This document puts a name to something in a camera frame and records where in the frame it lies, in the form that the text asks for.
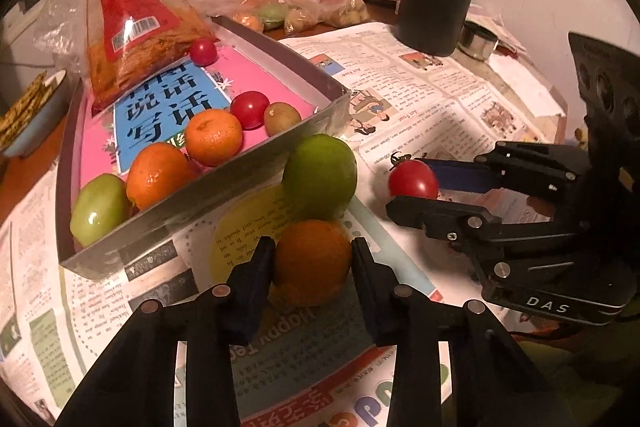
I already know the white paper sheet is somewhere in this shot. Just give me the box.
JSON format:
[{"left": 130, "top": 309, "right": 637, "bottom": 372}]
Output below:
[{"left": 490, "top": 52, "right": 568, "bottom": 118}]

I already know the cartoon printed newspaper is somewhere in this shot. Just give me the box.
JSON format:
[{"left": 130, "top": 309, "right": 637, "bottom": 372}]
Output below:
[{"left": 277, "top": 22, "right": 568, "bottom": 308}]

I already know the bagged round green fruit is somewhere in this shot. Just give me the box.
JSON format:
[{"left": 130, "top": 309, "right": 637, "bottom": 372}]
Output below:
[{"left": 257, "top": 3, "right": 291, "bottom": 28}]

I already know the small red tomato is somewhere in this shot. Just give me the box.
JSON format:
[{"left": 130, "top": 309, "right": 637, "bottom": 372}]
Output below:
[
  {"left": 230, "top": 91, "right": 271, "bottom": 130},
  {"left": 190, "top": 38, "right": 219, "bottom": 66}
]

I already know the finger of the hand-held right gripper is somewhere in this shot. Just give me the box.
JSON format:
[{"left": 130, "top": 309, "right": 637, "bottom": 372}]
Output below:
[
  {"left": 385, "top": 196, "right": 602, "bottom": 282},
  {"left": 422, "top": 139, "right": 597, "bottom": 198}
]

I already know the grey cardboard tray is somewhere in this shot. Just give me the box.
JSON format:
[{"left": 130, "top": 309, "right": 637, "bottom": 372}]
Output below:
[{"left": 56, "top": 16, "right": 352, "bottom": 280}]

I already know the orange mandarin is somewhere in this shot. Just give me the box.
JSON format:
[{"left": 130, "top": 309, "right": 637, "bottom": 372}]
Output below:
[
  {"left": 273, "top": 219, "right": 353, "bottom": 306},
  {"left": 185, "top": 108, "right": 244, "bottom": 168},
  {"left": 125, "top": 142, "right": 201, "bottom": 211}
]

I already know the small green fruit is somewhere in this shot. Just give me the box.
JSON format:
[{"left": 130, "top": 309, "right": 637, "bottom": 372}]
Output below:
[{"left": 70, "top": 173, "right": 133, "bottom": 246}]

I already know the green apple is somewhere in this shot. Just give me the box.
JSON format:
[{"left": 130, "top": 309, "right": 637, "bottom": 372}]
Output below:
[{"left": 281, "top": 133, "right": 358, "bottom": 222}]

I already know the pink book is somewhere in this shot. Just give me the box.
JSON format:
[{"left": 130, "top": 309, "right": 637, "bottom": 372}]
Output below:
[{"left": 80, "top": 44, "right": 316, "bottom": 188}]

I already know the white plastic bag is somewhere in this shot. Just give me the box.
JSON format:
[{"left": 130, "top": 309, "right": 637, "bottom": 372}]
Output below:
[{"left": 32, "top": 0, "right": 96, "bottom": 75}]

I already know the red tomato with stem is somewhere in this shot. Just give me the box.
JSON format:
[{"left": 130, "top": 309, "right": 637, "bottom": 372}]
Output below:
[{"left": 387, "top": 159, "right": 441, "bottom": 202}]

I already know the pile of small green fruits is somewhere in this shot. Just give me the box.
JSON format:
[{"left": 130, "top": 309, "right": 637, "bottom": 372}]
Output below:
[{"left": 285, "top": 0, "right": 371, "bottom": 32}]

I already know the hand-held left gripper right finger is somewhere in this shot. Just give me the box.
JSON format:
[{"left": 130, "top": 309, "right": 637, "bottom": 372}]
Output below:
[{"left": 350, "top": 237, "right": 576, "bottom": 427}]

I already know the colourful headline newspaper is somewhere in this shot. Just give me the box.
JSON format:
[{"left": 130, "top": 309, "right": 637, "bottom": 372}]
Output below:
[{"left": 0, "top": 147, "right": 501, "bottom": 427}]

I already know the small brown fruit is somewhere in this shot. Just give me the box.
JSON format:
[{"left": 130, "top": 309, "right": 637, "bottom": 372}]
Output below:
[{"left": 263, "top": 102, "right": 302, "bottom": 136}]

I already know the blue bowl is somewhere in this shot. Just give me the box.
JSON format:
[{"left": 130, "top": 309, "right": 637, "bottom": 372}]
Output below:
[{"left": 0, "top": 69, "right": 71, "bottom": 158}]

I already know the bagged orange fruit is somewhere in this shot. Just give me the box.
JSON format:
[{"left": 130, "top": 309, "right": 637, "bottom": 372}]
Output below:
[{"left": 235, "top": 13, "right": 264, "bottom": 32}]

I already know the yellow green clothing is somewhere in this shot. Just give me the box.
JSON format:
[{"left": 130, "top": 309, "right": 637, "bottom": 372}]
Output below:
[{"left": 510, "top": 322, "right": 640, "bottom": 427}]

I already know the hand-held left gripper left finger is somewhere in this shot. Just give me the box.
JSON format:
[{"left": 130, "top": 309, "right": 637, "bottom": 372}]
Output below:
[{"left": 52, "top": 236, "right": 277, "bottom": 427}]

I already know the orange red noodle packet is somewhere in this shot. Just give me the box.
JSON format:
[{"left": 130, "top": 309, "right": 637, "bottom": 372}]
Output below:
[{"left": 82, "top": 0, "right": 221, "bottom": 110}]

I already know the pile of crackers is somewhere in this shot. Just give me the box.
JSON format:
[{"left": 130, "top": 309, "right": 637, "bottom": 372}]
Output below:
[{"left": 0, "top": 72, "right": 56, "bottom": 148}]

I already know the steel cup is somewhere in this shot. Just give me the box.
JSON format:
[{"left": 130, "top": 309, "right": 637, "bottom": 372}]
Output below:
[{"left": 457, "top": 21, "right": 500, "bottom": 62}]

